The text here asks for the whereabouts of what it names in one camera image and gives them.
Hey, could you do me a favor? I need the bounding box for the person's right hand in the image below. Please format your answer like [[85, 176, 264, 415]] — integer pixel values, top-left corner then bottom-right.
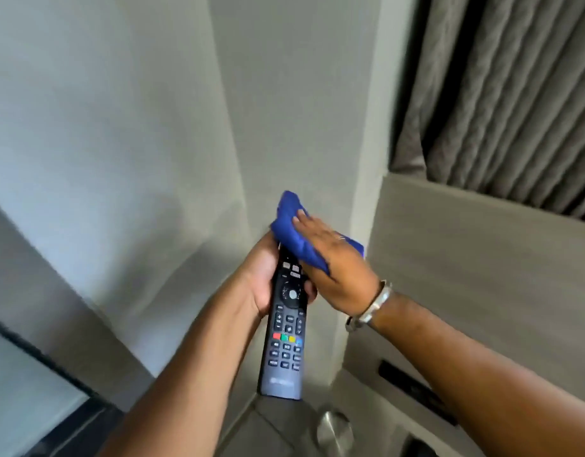
[[292, 209, 382, 317]]

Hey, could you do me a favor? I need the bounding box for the person's left hand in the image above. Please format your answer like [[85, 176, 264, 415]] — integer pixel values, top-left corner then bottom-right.
[[239, 231, 318, 319]]

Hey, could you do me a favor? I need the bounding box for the blue cleaning cloth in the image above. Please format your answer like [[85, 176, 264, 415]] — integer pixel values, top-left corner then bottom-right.
[[271, 190, 365, 276]]

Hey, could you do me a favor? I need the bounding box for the black remote control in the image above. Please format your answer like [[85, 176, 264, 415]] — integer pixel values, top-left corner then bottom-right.
[[257, 242, 308, 401]]

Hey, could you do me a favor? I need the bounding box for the person's left forearm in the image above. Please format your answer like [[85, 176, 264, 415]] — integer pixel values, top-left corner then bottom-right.
[[100, 270, 267, 457]]

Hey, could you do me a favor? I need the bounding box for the person's right forearm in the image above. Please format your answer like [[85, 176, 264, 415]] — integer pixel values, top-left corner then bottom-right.
[[369, 292, 585, 457]]

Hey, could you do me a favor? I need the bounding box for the silver wristwatch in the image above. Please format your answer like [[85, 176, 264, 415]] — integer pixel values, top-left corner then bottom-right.
[[345, 281, 393, 333]]

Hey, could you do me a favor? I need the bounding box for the round silver metal lid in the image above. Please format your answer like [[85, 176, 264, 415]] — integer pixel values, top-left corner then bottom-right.
[[316, 411, 354, 457]]

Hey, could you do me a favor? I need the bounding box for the black socket plate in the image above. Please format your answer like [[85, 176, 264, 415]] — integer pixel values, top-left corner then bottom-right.
[[378, 361, 460, 426]]

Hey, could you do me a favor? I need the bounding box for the grey pleated curtain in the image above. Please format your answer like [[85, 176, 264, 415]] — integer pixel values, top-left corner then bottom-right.
[[390, 0, 585, 219]]

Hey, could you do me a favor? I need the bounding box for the black framed television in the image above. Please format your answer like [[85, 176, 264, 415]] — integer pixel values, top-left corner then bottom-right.
[[0, 313, 127, 457]]

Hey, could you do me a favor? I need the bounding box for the light wood wall panel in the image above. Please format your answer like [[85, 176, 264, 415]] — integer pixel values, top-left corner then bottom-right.
[[342, 174, 585, 405]]

